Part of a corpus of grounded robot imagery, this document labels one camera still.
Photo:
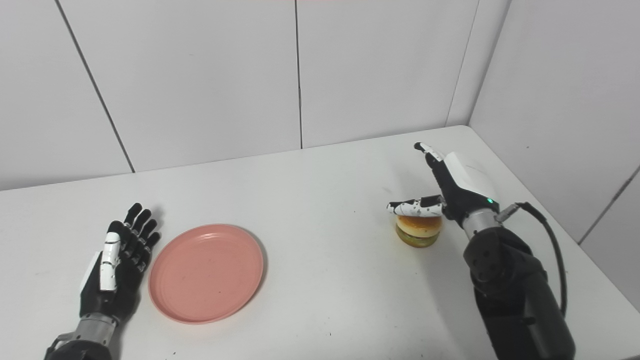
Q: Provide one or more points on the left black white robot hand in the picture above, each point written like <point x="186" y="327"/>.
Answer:
<point x="120" y="270"/>

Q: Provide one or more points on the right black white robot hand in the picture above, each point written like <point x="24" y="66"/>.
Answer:
<point x="457" y="190"/>

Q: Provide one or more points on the toy hamburger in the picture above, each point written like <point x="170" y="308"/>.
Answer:
<point x="419" y="230"/>

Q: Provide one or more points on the pink round plate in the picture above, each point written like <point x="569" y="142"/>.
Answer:
<point x="206" y="273"/>

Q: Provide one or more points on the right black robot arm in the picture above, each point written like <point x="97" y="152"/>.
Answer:
<point x="510" y="290"/>

